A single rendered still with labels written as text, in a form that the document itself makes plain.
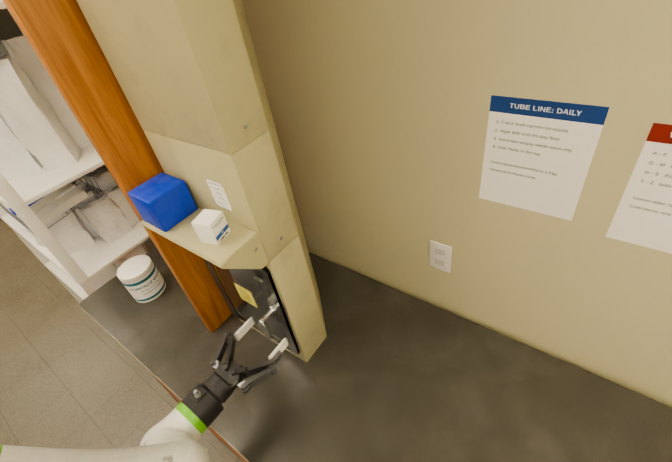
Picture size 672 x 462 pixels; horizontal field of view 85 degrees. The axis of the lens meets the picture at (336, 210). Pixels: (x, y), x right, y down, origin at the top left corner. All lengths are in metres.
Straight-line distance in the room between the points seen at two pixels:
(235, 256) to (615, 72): 0.80
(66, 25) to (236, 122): 0.42
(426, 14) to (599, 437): 1.09
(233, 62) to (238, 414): 0.97
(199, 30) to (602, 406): 1.28
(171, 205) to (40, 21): 0.43
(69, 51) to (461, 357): 1.27
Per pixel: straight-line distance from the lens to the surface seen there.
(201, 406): 1.04
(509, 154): 0.93
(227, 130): 0.73
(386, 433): 1.17
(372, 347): 1.28
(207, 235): 0.85
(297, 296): 1.07
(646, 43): 0.82
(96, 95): 1.02
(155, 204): 0.93
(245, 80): 0.75
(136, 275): 1.61
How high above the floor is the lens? 2.04
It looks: 38 degrees down
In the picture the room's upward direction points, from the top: 10 degrees counter-clockwise
